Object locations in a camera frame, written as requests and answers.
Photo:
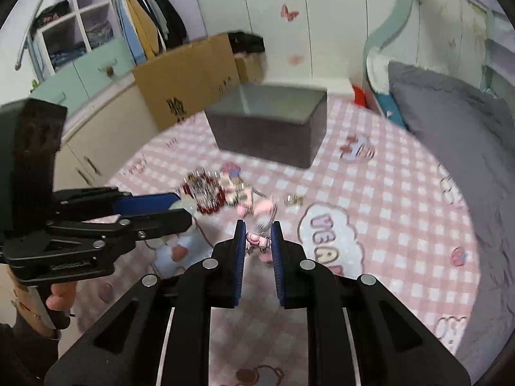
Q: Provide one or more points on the teal drawer cabinet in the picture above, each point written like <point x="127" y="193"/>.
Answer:
<point x="84" y="72"/>

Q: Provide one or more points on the large cardboard box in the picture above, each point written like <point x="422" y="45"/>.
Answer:
<point x="181" y="76"/>

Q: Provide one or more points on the pink butterfly sticker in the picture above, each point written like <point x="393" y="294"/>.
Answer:
<point x="294" y="60"/>

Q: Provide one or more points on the small clear charm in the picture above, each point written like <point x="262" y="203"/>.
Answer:
<point x="293" y="200"/>

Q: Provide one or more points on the pink checkered tablecloth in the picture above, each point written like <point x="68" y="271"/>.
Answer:
<point x="382" y="217"/>

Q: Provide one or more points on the green decoration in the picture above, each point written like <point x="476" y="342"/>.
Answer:
<point x="35" y="83"/>

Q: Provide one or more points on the person's left hand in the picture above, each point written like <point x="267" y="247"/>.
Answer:
<point x="60" y="295"/>

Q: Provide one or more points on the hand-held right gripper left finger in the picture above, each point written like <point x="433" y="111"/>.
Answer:
<point x="240" y="265"/>

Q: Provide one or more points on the teal bed sheet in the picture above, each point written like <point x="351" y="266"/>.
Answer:
<point x="388" y="108"/>

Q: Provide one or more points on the red-brown butterfly sticker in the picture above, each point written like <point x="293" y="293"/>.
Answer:
<point x="289" y="12"/>

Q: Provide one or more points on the black hanging jacket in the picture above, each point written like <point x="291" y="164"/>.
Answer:
<point x="173" y="20"/>

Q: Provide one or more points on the dark clothes pile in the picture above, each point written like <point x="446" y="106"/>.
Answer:
<point x="52" y="14"/>

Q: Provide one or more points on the yellow hanging garment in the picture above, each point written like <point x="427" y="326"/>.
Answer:
<point x="145" y="28"/>

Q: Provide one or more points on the white wardrobe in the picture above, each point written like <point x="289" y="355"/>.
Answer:
<point x="257" y="0"/>

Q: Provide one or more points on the black bag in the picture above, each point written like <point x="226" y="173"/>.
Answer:
<point x="245" y="42"/>

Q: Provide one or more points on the white board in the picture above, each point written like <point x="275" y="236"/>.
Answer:
<point x="314" y="84"/>

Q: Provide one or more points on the cream cabinet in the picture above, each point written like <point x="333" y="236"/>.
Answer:
<point x="112" y="128"/>

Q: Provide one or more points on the white pillow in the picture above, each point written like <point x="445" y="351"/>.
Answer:
<point x="378" y="72"/>

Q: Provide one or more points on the red ottoman white top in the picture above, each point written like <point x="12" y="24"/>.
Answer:
<point x="359" y="95"/>

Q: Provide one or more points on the drawer pendant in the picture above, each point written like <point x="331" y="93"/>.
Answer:
<point x="110" y="71"/>

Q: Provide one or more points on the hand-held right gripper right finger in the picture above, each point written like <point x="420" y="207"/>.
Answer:
<point x="277" y="265"/>

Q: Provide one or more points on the folded grey-blue jeans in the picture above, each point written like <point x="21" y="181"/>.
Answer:
<point x="99" y="34"/>

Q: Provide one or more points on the folded dark blue clothes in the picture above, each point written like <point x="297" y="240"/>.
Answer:
<point x="66" y="58"/>

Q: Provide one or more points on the small cardboard box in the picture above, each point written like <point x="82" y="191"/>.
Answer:
<point x="249" y="68"/>

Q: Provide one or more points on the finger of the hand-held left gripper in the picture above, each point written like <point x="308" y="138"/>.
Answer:
<point x="161" y="223"/>
<point x="149" y="203"/>

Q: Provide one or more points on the teal bunk bed frame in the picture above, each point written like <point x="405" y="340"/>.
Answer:
<point x="398" y="8"/>

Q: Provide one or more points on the grey metal tin box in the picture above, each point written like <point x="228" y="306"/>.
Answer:
<point x="265" y="136"/>

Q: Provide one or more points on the metal handrail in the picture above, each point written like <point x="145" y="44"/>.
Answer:
<point x="19" y="61"/>

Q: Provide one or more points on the person's left forearm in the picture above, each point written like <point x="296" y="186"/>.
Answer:
<point x="24" y="358"/>

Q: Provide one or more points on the pale green bangle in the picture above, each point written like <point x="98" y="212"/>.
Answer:
<point x="186" y="206"/>

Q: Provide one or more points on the grey quilt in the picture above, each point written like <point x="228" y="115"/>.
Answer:
<point x="462" y="136"/>

